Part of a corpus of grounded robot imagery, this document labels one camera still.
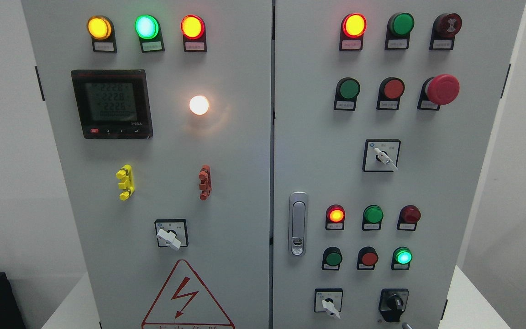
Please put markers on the black rotary knob switch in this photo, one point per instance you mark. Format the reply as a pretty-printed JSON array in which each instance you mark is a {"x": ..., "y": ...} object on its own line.
[{"x": 392, "y": 304}]

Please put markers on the red terminal block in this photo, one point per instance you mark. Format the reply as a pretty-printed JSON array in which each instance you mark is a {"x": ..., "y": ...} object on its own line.
[{"x": 205, "y": 185}]

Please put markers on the white lit indicator lamp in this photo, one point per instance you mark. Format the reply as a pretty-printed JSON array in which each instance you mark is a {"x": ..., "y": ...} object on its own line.
[{"x": 199, "y": 105}]

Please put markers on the red lit lamp lower left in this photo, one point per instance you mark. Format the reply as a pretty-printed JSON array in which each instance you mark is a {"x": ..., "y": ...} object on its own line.
[{"x": 335, "y": 217}]

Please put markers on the red lit lamp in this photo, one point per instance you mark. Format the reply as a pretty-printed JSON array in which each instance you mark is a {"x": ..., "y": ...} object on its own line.
[
  {"x": 335, "y": 217},
  {"x": 353, "y": 27}
]

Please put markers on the green push button upper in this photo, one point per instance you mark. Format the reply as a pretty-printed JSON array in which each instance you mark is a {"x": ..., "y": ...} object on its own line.
[{"x": 346, "y": 94}]

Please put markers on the green push button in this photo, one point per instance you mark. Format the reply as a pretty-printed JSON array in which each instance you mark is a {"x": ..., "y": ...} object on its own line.
[
  {"x": 346, "y": 94},
  {"x": 401, "y": 259},
  {"x": 332, "y": 258}
]

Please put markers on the left grey cabinet door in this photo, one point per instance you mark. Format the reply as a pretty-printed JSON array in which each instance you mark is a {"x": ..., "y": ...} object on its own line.
[{"x": 228, "y": 233}]

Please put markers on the grey cabinet door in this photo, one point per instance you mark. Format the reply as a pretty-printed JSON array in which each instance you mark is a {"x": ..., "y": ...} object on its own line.
[
  {"x": 320, "y": 151},
  {"x": 228, "y": 233}
]

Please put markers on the green push button lower left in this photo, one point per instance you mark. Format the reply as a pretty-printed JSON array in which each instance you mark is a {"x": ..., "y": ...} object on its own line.
[{"x": 332, "y": 258}]

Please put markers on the green lamp lower middle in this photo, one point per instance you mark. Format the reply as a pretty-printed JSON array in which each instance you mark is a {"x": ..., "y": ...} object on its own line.
[{"x": 372, "y": 218}]

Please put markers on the right grey cabinet door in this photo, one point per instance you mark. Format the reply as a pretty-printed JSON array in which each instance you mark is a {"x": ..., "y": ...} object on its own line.
[{"x": 320, "y": 151}]

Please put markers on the yellow terminal block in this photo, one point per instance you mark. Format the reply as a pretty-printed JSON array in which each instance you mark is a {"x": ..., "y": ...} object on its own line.
[{"x": 126, "y": 181}]

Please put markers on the red push button lower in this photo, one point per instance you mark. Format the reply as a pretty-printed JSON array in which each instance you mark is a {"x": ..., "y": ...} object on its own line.
[{"x": 367, "y": 258}]

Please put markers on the red push button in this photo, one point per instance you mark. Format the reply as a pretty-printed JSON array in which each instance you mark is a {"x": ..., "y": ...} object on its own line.
[
  {"x": 390, "y": 91},
  {"x": 367, "y": 258}
]

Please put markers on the red push button upper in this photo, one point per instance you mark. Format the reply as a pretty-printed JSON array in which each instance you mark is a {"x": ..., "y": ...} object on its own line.
[{"x": 390, "y": 91}]

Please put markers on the red lit lamp left door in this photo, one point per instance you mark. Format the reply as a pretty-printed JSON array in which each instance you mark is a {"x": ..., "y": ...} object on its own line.
[{"x": 193, "y": 30}]

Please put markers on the red lamp lower right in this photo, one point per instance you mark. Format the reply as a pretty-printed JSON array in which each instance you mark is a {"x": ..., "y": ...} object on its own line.
[{"x": 408, "y": 218}]

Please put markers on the red high voltage warning sticker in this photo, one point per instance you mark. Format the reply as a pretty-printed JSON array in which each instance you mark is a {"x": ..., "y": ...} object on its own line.
[{"x": 185, "y": 302}]

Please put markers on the black digital power meter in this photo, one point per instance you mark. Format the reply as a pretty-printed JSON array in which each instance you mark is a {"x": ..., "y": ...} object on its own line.
[{"x": 113, "y": 103}]

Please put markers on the red lit lamp top right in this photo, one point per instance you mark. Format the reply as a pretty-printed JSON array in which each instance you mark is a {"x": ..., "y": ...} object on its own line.
[{"x": 353, "y": 27}]

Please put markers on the green push button lower right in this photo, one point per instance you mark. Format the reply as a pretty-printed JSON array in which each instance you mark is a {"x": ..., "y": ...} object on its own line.
[{"x": 401, "y": 259}]

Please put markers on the green lit indicator lamp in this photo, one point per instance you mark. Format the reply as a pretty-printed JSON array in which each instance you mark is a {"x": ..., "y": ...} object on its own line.
[{"x": 149, "y": 34}]

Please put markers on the red emergency stop mushroom button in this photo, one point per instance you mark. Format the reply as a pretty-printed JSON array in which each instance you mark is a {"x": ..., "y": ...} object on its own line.
[{"x": 438, "y": 91}]

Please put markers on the green unlit lamp top right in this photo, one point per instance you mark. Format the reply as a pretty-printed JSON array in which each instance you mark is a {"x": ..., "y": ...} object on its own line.
[{"x": 398, "y": 31}]

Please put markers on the yellow indicator lamp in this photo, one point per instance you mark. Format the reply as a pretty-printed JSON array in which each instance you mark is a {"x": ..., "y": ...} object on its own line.
[{"x": 102, "y": 34}]

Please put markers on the dark red buzzer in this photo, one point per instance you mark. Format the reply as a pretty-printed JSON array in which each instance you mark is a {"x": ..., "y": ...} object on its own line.
[{"x": 444, "y": 29}]

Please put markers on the silver door lock handle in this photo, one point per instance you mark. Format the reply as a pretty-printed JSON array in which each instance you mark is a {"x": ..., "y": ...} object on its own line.
[{"x": 298, "y": 210}]

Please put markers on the white selector switch left door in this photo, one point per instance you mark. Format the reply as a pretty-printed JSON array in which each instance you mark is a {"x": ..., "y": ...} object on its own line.
[{"x": 171, "y": 233}]

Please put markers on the white selector switch upper right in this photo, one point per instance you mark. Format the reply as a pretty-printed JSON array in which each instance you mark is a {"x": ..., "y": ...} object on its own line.
[{"x": 381, "y": 154}]

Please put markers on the white selector switch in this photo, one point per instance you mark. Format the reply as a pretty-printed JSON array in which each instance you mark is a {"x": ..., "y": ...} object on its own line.
[
  {"x": 381, "y": 154},
  {"x": 329, "y": 301}
]

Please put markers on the white selector switch bottom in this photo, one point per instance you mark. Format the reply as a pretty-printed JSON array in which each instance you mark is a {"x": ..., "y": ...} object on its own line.
[{"x": 329, "y": 301}]

